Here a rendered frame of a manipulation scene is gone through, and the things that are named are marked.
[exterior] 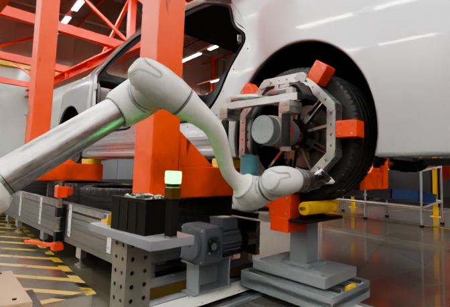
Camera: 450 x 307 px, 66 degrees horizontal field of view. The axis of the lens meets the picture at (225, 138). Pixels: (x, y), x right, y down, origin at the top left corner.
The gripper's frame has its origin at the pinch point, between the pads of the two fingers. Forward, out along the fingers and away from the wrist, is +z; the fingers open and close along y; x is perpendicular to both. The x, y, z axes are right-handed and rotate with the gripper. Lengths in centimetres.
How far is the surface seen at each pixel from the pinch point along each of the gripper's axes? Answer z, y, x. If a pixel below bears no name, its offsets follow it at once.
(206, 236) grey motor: -30, -50, 12
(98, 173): 17, -185, 179
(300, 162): 15.2, -11.2, 22.5
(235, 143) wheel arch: 6, -30, 56
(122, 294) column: -74, -54, -3
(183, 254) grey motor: -32, -66, 14
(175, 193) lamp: -70, -14, 7
